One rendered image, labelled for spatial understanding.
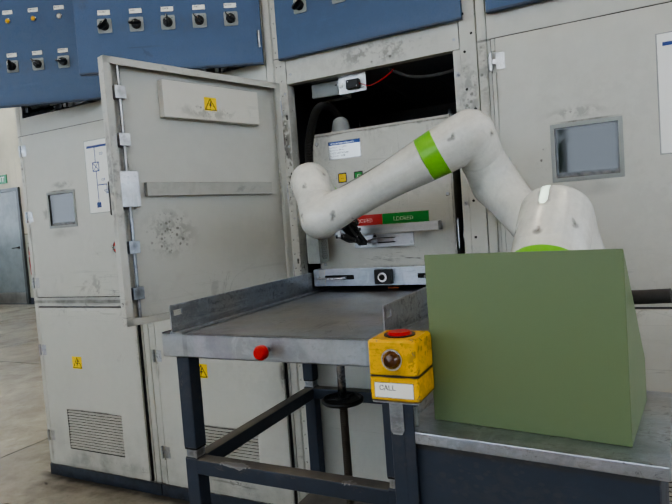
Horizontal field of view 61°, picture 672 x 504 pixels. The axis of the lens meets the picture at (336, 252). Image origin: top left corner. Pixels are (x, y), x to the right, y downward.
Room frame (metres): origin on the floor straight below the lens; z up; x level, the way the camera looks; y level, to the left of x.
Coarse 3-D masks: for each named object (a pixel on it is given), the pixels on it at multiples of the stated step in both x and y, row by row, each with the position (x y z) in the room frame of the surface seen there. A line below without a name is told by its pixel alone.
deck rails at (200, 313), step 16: (256, 288) 1.68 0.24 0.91; (272, 288) 1.76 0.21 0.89; (288, 288) 1.84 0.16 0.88; (304, 288) 1.93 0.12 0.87; (176, 304) 1.37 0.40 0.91; (192, 304) 1.42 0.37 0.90; (208, 304) 1.48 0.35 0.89; (224, 304) 1.54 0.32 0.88; (240, 304) 1.60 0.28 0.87; (256, 304) 1.67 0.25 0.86; (272, 304) 1.71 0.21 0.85; (400, 304) 1.19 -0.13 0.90; (416, 304) 1.28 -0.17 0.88; (176, 320) 1.37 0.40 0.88; (192, 320) 1.42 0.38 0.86; (208, 320) 1.48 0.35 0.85; (224, 320) 1.48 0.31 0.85; (384, 320) 1.11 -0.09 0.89; (400, 320) 1.18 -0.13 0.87; (416, 320) 1.27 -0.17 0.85
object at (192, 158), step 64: (128, 64) 1.60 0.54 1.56; (128, 128) 1.61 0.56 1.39; (192, 128) 1.76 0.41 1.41; (256, 128) 1.94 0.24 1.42; (128, 192) 1.58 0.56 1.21; (192, 192) 1.73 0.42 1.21; (256, 192) 1.90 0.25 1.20; (128, 256) 1.59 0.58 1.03; (192, 256) 1.73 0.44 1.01; (256, 256) 1.91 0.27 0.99; (128, 320) 1.55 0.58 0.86
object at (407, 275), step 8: (328, 272) 1.96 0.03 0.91; (336, 272) 1.95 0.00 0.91; (344, 272) 1.93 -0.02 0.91; (352, 272) 1.92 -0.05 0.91; (360, 272) 1.91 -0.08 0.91; (368, 272) 1.89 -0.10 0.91; (400, 272) 1.84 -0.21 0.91; (408, 272) 1.83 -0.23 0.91; (416, 272) 1.82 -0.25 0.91; (424, 272) 1.80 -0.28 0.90; (328, 280) 1.96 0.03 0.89; (336, 280) 1.95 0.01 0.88; (344, 280) 1.93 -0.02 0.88; (352, 280) 1.92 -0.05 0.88; (360, 280) 1.91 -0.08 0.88; (368, 280) 1.89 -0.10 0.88; (400, 280) 1.84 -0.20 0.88; (408, 280) 1.83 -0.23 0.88; (416, 280) 1.82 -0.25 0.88; (424, 280) 1.81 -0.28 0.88
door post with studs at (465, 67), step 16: (464, 0) 1.69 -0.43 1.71; (464, 16) 1.69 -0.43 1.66; (464, 32) 1.70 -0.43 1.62; (464, 48) 1.70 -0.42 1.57; (464, 64) 1.70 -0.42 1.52; (464, 80) 1.70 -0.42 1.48; (464, 96) 1.70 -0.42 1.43; (464, 176) 1.71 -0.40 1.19; (464, 192) 1.71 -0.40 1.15; (464, 208) 1.71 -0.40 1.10; (480, 208) 1.69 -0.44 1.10; (464, 224) 1.72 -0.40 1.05; (480, 224) 1.69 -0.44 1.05; (480, 240) 1.69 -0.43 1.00
